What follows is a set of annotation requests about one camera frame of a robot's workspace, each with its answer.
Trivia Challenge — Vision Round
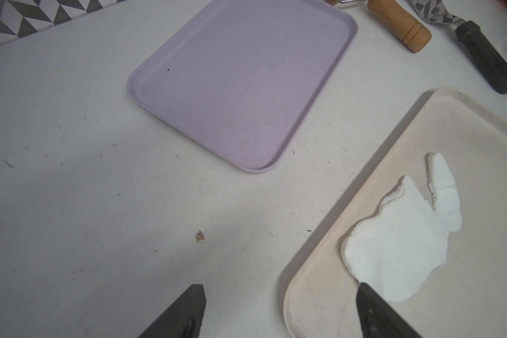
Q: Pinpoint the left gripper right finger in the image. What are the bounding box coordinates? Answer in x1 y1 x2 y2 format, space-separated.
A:
356 283 421 338

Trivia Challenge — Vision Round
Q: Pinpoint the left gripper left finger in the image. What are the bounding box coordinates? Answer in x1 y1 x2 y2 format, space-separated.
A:
139 284 206 338

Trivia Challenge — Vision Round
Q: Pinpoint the white dough ball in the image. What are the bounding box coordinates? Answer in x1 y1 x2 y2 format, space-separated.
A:
341 153 463 302

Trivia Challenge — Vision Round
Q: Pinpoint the beige plastic tray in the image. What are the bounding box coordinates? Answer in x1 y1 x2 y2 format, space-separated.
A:
283 87 507 337

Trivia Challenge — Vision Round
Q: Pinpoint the wooden dough roller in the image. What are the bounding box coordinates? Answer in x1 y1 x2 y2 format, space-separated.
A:
324 0 432 54

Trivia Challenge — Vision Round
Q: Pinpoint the purple plastic tray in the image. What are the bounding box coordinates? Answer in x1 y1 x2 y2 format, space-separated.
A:
127 1 358 173

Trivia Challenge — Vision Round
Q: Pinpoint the black handled metal scraper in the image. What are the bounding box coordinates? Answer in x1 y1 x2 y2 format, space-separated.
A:
411 0 507 94

